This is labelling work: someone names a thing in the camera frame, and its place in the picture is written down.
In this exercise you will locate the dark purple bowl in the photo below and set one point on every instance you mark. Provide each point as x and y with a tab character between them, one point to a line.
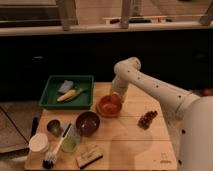
87	123

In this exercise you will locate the brown grape bunch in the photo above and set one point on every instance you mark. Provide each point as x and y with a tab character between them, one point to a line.
146	120

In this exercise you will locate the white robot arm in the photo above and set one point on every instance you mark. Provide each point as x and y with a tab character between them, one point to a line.
196	144

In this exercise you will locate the red apple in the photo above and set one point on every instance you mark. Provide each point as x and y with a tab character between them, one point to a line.
115	98

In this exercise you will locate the wooden block eraser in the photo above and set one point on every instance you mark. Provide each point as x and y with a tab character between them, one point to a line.
89	156

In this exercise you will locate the white handled dish brush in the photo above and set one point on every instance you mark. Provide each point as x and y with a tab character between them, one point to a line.
51	156

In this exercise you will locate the red bowl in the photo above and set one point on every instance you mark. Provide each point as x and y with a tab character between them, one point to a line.
108	109

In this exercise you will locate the black handled tool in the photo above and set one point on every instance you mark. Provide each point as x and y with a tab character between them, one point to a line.
34	126

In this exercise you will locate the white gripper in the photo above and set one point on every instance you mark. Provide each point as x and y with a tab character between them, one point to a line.
120	87

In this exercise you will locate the green clear glass cup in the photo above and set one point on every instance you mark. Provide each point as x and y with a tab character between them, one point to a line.
71	141

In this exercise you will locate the small metal cup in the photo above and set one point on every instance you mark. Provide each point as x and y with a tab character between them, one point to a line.
54	127

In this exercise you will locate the grey blue sponge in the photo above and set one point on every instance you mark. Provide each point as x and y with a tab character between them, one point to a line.
66	86

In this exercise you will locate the green plastic tray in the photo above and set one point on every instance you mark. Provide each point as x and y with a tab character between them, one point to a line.
83	98

